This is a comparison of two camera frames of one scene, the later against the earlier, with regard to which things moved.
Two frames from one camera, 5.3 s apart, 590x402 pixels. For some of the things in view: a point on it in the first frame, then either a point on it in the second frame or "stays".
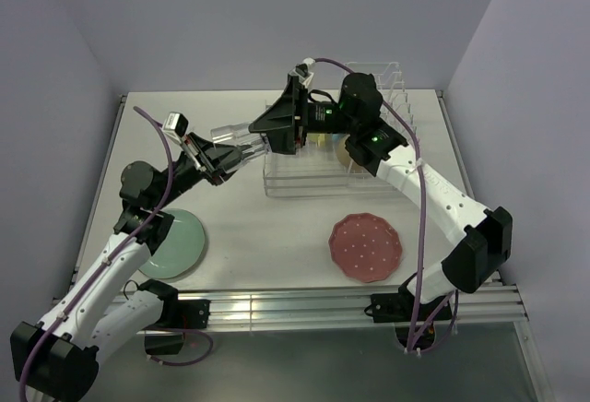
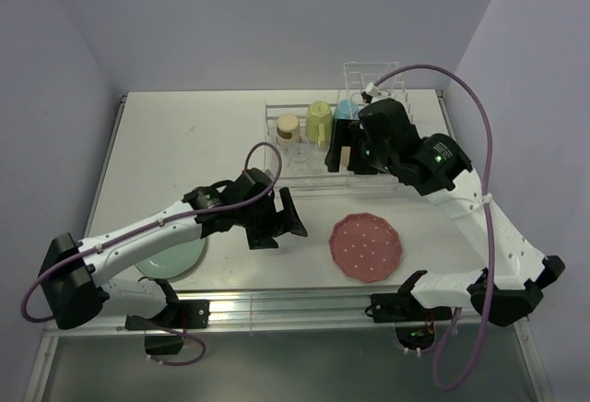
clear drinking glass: (245, 145) -> (300, 157)
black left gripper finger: (218, 150) -> (293, 219)
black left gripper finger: (226, 165) -> (257, 241)
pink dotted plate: (365, 247) stays
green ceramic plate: (180, 248) stays
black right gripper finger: (282, 141) -> (344, 135)
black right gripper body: (314, 118) -> (371, 159)
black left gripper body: (195, 152) -> (263, 218)
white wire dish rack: (376, 120) stays
